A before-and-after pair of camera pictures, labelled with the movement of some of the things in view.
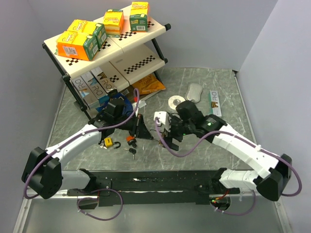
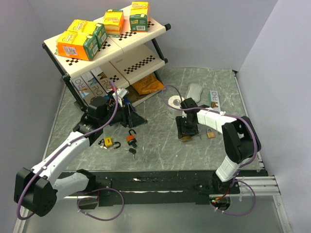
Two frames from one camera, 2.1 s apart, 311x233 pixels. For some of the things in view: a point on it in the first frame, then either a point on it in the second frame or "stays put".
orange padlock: [130, 140] stays put
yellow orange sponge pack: [114, 20] stays put
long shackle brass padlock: [163, 135] -> [186, 139]
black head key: [131, 150] stays put
